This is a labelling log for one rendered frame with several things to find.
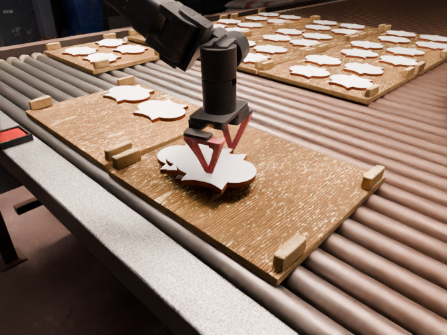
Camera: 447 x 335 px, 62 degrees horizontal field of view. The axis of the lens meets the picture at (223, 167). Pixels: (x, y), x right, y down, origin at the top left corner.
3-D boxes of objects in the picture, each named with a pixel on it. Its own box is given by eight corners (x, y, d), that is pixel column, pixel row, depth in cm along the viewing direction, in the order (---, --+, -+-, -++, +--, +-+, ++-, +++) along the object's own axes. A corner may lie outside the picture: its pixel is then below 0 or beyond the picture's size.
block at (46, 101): (32, 111, 99) (29, 102, 98) (29, 110, 100) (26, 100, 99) (54, 106, 103) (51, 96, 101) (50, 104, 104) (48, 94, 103)
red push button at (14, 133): (2, 148, 86) (0, 143, 85) (-7, 140, 89) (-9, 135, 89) (29, 139, 89) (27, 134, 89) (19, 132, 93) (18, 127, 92)
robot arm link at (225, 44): (194, 42, 56) (231, 44, 54) (208, 32, 61) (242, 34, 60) (196, 87, 59) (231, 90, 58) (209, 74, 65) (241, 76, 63)
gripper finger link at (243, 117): (252, 147, 72) (253, 101, 68) (237, 163, 67) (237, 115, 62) (221, 140, 75) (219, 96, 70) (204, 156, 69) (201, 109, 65)
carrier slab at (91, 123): (106, 172, 76) (104, 165, 75) (26, 116, 100) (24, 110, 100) (226, 122, 97) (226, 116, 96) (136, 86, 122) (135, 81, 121)
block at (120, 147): (109, 163, 76) (107, 151, 74) (104, 160, 77) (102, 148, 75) (134, 153, 79) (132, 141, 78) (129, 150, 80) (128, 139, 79)
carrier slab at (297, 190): (276, 288, 50) (277, 279, 49) (108, 177, 74) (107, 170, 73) (384, 183, 72) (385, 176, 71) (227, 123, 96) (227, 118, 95)
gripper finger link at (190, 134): (238, 163, 67) (238, 114, 62) (221, 183, 61) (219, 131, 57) (204, 156, 70) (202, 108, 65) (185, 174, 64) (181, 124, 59)
